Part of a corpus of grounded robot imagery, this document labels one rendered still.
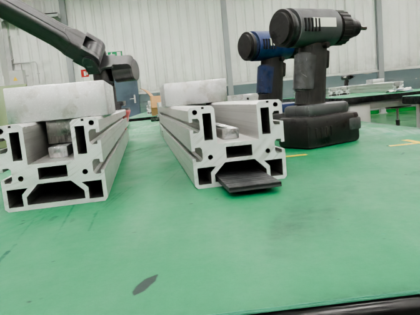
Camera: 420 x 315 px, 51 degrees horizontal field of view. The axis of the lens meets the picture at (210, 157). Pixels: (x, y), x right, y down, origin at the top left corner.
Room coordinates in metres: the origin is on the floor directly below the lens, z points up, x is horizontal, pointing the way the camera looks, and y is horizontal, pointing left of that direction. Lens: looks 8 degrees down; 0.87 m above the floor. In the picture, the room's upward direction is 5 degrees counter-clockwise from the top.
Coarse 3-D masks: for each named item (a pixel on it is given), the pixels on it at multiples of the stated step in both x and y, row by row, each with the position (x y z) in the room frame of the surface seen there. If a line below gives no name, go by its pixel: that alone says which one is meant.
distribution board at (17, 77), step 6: (36, 66) 12.02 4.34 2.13; (12, 72) 11.78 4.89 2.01; (18, 72) 11.79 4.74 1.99; (24, 72) 11.97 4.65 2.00; (12, 78) 11.78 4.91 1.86; (18, 78) 11.78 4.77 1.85; (24, 78) 11.90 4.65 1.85; (12, 84) 11.78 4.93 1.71; (36, 84) 11.94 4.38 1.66; (42, 84) 11.95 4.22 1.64
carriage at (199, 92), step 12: (168, 84) 0.77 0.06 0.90; (180, 84) 0.78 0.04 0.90; (192, 84) 0.78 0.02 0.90; (204, 84) 0.78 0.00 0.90; (216, 84) 0.79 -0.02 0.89; (168, 96) 0.77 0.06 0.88; (180, 96) 0.78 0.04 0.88; (192, 96) 0.78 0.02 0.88; (204, 96) 0.78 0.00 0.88; (216, 96) 0.79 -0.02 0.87
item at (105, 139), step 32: (0, 128) 0.43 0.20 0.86; (32, 128) 0.48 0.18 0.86; (96, 128) 0.44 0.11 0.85; (0, 160) 0.43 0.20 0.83; (32, 160) 0.46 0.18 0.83; (64, 160) 0.44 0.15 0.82; (96, 160) 0.48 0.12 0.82; (32, 192) 0.46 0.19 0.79; (64, 192) 0.48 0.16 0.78; (96, 192) 0.47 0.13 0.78
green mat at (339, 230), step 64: (128, 128) 1.87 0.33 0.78; (384, 128) 0.89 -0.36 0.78; (0, 192) 0.55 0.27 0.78; (128, 192) 0.47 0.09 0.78; (192, 192) 0.44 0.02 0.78; (256, 192) 0.41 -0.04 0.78; (320, 192) 0.39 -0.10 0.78; (384, 192) 0.37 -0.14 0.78; (0, 256) 0.29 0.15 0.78; (64, 256) 0.28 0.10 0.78; (128, 256) 0.27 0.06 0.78; (192, 256) 0.26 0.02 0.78; (256, 256) 0.25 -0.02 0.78; (320, 256) 0.24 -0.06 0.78; (384, 256) 0.23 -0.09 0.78
